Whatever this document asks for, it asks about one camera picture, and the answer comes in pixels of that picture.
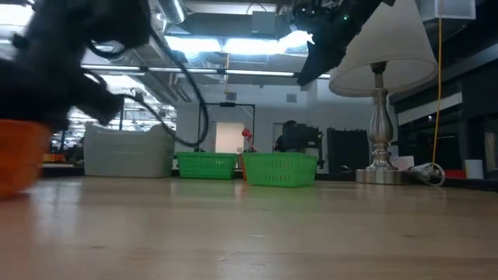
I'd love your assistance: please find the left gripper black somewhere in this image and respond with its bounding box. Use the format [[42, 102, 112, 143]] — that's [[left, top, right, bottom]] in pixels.
[[0, 50, 125, 131]]

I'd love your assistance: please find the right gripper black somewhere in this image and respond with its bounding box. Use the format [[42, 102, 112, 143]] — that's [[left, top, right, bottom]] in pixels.
[[278, 0, 384, 86]]

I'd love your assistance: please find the orange plastic mesh basket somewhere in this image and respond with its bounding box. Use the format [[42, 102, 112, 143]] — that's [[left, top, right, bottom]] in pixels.
[[0, 119, 53, 198]]

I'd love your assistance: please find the gray plastic bin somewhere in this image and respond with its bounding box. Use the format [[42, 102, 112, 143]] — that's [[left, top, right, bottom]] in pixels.
[[83, 126, 176, 136], [82, 130, 177, 179], [84, 123, 174, 131]]

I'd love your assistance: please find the green plastic mesh basket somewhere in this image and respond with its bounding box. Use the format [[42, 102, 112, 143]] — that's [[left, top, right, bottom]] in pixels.
[[241, 152, 319, 188], [174, 152, 239, 180]]

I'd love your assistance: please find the gray ceiling box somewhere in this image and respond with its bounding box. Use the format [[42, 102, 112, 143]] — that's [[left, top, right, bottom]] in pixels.
[[251, 10, 279, 36]]

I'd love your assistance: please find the white shade silver table lamp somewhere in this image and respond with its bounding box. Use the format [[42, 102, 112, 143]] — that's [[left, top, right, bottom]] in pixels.
[[328, 0, 440, 186]]

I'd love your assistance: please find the orange box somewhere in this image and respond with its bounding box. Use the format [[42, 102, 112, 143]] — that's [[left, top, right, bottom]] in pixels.
[[41, 152, 66, 164]]

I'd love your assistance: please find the black equipment rack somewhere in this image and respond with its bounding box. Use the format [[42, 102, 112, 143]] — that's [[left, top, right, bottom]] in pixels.
[[289, 123, 324, 169]]

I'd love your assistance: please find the person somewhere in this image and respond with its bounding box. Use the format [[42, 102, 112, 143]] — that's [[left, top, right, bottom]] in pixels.
[[273, 120, 303, 153]]

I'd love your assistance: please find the bright ceiling light panel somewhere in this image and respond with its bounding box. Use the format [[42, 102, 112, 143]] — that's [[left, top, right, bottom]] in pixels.
[[163, 30, 315, 56]]

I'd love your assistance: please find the black cabinet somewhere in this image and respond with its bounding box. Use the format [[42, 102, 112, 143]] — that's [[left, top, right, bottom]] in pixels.
[[326, 127, 370, 174]]

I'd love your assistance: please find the red desk lamp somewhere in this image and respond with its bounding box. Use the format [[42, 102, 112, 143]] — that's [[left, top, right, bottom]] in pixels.
[[240, 128, 258, 153]]

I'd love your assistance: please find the white door panel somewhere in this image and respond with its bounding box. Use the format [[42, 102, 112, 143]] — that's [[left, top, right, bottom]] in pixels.
[[215, 121, 245, 155]]

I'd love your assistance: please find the long ceiling light strip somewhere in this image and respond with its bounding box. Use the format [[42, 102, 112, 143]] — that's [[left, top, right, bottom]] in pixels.
[[79, 64, 331, 79]]

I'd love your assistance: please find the white box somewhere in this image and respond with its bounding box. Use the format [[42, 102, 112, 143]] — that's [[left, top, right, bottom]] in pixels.
[[391, 155, 416, 172]]

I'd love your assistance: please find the black stand frame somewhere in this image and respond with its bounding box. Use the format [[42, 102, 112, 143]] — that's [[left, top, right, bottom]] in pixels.
[[197, 101, 257, 153]]

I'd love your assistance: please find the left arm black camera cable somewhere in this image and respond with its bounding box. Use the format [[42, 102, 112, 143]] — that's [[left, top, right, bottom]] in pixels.
[[83, 26, 211, 149]]

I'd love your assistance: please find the yellow hanging cable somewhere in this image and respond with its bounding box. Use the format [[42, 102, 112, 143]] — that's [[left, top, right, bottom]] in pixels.
[[431, 17, 444, 164]]

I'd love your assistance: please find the silver ceiling duct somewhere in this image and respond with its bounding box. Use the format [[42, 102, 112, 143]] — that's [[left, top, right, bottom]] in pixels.
[[153, 0, 188, 25]]

